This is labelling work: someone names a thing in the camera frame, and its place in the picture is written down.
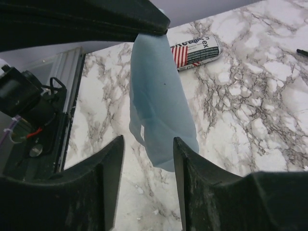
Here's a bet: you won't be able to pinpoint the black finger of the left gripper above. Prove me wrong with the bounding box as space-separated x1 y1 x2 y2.
0 0 170 52

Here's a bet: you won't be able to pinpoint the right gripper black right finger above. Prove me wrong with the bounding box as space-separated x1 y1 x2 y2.
173 138 308 231

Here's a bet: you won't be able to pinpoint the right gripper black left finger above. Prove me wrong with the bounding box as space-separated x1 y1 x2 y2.
0 136 124 231

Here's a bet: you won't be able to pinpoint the aluminium extrusion rail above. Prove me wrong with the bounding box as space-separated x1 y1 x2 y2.
21 47 85 112

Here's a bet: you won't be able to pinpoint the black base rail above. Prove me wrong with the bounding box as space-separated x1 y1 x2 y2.
0 64 77 181

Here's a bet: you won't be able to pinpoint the black handled cutters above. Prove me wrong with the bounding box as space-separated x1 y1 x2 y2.
296 49 308 57

